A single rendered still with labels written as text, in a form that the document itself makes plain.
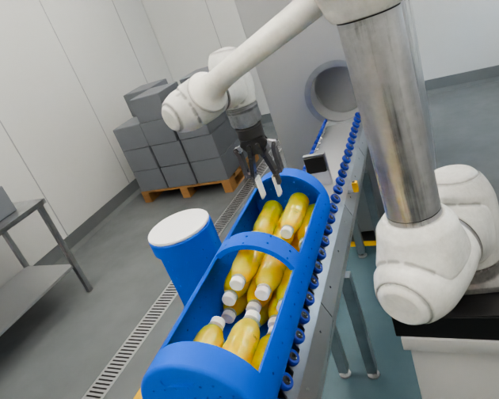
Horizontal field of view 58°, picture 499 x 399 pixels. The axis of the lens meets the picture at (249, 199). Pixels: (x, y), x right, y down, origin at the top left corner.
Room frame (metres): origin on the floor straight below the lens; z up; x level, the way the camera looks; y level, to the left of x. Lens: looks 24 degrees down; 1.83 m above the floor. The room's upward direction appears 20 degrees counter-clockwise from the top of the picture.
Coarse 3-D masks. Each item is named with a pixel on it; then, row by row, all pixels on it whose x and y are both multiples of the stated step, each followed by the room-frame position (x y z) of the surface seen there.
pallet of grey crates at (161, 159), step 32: (128, 96) 5.28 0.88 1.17; (160, 96) 4.58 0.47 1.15; (128, 128) 4.86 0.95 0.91; (160, 128) 4.65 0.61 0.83; (224, 128) 4.61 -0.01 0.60; (128, 160) 4.96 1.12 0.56; (160, 160) 4.75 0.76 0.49; (192, 160) 4.54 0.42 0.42; (224, 160) 4.41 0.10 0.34; (256, 160) 4.97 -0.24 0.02; (160, 192) 5.09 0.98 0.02; (192, 192) 4.70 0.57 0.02
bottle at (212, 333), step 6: (210, 324) 0.91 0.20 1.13; (216, 324) 0.92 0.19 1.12; (204, 330) 0.89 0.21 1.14; (210, 330) 0.88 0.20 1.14; (216, 330) 0.89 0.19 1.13; (222, 330) 0.92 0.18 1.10; (198, 336) 0.87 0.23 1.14; (204, 336) 0.86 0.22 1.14; (210, 336) 0.86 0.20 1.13; (216, 336) 0.87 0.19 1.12; (222, 336) 0.88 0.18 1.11; (204, 342) 0.85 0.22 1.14; (210, 342) 0.85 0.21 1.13; (216, 342) 0.86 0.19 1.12; (222, 342) 0.87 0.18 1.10
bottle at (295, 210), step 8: (296, 192) 1.40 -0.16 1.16; (288, 200) 1.38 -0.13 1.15; (296, 200) 1.35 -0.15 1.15; (304, 200) 1.36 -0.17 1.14; (288, 208) 1.31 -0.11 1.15; (296, 208) 1.30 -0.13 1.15; (304, 208) 1.32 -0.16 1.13; (288, 216) 1.26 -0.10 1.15; (296, 216) 1.26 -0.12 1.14; (304, 216) 1.31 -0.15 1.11; (280, 224) 1.27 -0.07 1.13; (288, 224) 1.24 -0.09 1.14; (296, 224) 1.24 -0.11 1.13
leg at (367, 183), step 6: (366, 174) 2.42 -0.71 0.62; (366, 180) 2.42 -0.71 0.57; (366, 186) 2.43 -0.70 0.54; (366, 192) 2.43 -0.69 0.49; (372, 192) 2.42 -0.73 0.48; (366, 198) 2.44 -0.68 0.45; (372, 198) 2.42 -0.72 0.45; (372, 204) 2.42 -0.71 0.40; (372, 210) 2.43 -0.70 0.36; (372, 216) 2.43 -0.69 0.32; (378, 216) 2.42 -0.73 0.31; (372, 222) 2.43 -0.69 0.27
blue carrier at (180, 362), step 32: (256, 192) 1.51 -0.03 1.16; (288, 192) 1.46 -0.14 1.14; (320, 192) 1.36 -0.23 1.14; (320, 224) 1.24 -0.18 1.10; (224, 256) 1.21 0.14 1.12; (288, 256) 1.01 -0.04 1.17; (288, 288) 0.92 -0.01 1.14; (192, 320) 0.98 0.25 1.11; (288, 320) 0.85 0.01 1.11; (160, 352) 0.77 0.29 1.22; (192, 352) 0.71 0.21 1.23; (224, 352) 0.71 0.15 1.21; (288, 352) 0.81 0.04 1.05; (160, 384) 0.72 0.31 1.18; (192, 384) 0.69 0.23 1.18; (224, 384) 0.65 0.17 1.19; (256, 384) 0.67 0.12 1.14
